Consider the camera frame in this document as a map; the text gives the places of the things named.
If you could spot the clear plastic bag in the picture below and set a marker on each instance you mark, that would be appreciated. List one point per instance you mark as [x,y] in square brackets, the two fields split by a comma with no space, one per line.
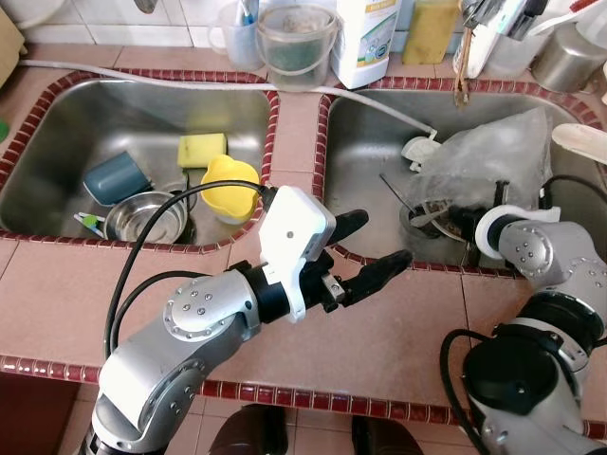
[493,152]

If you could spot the white blue toothbrush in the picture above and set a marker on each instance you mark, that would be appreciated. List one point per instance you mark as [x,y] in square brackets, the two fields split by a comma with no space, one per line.
[248,9]

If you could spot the cream plastic ladle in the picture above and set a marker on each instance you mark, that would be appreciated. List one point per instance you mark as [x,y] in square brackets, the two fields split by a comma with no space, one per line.
[580,142]

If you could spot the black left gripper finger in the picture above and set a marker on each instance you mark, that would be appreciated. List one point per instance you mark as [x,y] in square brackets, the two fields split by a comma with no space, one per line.
[347,227]
[377,277]

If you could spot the steel cup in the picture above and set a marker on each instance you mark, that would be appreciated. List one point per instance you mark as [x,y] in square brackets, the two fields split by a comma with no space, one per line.
[564,62]

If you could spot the yellow scouring pad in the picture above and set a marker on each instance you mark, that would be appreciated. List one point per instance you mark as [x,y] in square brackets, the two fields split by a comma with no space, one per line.
[429,33]

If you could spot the steel sink basin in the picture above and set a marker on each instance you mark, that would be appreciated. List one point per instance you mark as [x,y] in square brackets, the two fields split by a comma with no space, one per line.
[114,118]
[370,142]

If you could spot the black robot left leg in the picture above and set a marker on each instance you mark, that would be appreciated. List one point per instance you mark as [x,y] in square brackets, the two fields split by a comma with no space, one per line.
[248,434]

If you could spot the blue rabbit mug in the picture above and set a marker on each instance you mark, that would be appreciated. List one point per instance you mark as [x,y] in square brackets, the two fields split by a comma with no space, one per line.
[116,178]

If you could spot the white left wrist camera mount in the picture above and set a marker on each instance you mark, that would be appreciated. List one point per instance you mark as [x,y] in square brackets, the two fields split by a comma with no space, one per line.
[294,227]

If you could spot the yellow dish sponge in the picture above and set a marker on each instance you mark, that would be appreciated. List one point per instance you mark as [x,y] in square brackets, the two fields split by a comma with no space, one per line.
[202,150]

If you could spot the small steel pot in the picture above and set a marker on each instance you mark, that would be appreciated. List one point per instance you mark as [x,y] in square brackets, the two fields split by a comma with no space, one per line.
[432,232]

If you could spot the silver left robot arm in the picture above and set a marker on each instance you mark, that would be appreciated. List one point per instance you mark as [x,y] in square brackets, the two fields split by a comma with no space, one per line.
[180,341]

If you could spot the green white toothbrush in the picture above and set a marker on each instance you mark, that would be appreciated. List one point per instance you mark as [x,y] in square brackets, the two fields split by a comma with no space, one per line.
[90,223]

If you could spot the white detergent bottle yellow cap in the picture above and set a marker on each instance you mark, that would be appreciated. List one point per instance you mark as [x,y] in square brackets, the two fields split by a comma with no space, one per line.
[365,47]

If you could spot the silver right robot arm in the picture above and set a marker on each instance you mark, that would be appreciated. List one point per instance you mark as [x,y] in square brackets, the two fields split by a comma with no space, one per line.
[550,265]

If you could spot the clear toothbrush cup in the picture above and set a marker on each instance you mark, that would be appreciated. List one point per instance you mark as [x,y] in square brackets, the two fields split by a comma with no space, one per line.
[232,43]

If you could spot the black robot right leg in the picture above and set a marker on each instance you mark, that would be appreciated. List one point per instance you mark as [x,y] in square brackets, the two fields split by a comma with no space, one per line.
[389,438]

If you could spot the black robot leg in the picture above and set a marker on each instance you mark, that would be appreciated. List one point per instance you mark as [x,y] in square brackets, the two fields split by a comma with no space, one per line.
[389,438]
[248,434]

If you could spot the wall tap with white fitting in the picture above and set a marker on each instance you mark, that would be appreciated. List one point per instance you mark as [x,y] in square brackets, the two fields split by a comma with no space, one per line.
[144,5]

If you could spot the thin metal utensil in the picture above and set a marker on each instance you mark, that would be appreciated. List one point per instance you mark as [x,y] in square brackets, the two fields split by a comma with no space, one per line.
[396,191]

